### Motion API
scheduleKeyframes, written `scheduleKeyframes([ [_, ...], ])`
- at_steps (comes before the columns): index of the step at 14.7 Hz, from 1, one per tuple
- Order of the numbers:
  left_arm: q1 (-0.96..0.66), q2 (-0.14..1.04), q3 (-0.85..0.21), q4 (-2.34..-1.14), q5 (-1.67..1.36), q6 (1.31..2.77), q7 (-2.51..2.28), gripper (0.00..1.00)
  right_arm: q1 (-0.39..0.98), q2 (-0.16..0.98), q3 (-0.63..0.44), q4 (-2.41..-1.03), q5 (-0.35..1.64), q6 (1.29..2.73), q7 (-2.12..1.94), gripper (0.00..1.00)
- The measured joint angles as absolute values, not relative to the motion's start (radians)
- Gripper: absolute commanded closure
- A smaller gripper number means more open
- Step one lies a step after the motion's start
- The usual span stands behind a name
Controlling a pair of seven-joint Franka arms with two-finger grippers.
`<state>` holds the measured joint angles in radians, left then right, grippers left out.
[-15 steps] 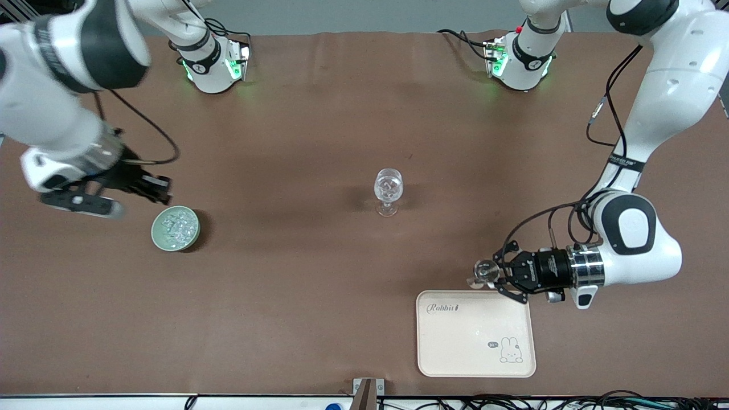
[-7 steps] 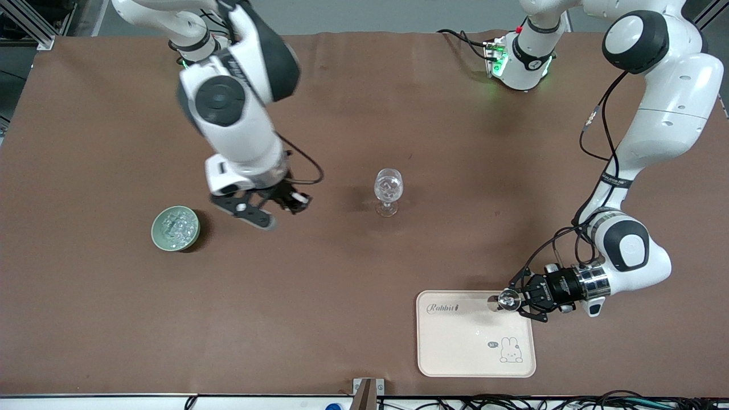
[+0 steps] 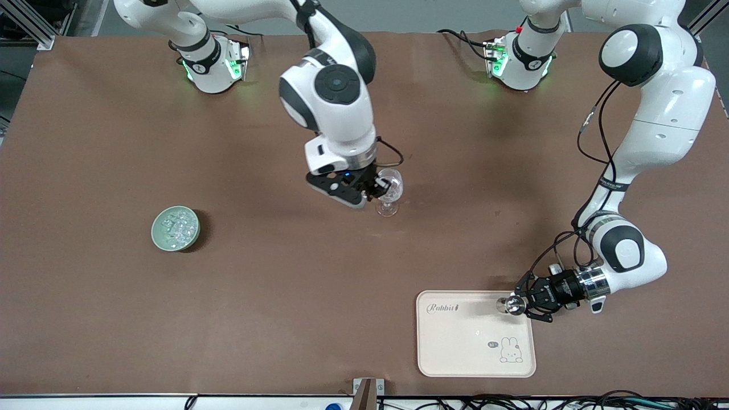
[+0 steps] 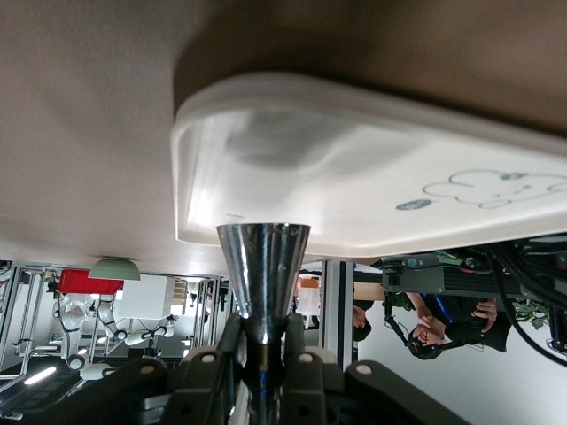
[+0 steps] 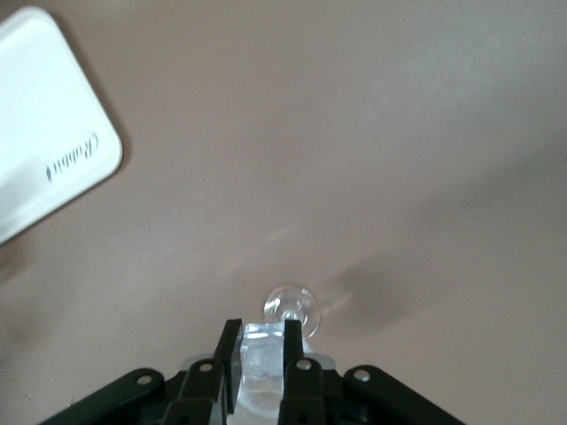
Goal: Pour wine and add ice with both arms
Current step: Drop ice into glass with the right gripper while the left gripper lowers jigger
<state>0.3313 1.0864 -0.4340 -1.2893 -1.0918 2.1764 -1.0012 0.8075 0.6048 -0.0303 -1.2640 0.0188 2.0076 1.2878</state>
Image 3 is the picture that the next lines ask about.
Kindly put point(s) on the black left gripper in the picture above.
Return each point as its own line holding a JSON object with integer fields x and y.
{"x": 559, "y": 291}

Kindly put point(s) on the brown table cover mat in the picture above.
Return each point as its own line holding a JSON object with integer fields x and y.
{"x": 285, "y": 256}

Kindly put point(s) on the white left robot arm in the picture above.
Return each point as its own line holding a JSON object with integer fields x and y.
{"x": 655, "y": 114}

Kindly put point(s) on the steel double jigger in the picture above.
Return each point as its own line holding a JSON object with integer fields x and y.
{"x": 512, "y": 306}

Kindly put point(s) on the cream rabbit print tray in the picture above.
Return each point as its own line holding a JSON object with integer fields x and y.
{"x": 472, "y": 341}

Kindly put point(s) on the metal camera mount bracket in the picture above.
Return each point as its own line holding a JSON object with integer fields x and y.
{"x": 367, "y": 393}

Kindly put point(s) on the right arm base control box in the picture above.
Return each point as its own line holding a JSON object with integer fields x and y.
{"x": 239, "y": 60}

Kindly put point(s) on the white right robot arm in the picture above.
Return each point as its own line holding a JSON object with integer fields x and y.
{"x": 336, "y": 108}

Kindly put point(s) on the left arm base control box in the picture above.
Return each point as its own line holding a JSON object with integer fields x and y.
{"x": 494, "y": 57}

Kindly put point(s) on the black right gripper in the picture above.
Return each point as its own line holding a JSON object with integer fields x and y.
{"x": 365, "y": 176}

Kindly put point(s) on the pale green bowl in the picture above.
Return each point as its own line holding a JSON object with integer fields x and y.
{"x": 157, "y": 236}

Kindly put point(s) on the aluminium frame profile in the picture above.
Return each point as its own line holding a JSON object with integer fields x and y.
{"x": 703, "y": 17}
{"x": 31, "y": 25}

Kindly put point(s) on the clear wine glass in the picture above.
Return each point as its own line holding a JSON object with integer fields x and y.
{"x": 392, "y": 196}

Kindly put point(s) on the clear ice cubes pile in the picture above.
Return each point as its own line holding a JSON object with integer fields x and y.
{"x": 176, "y": 226}

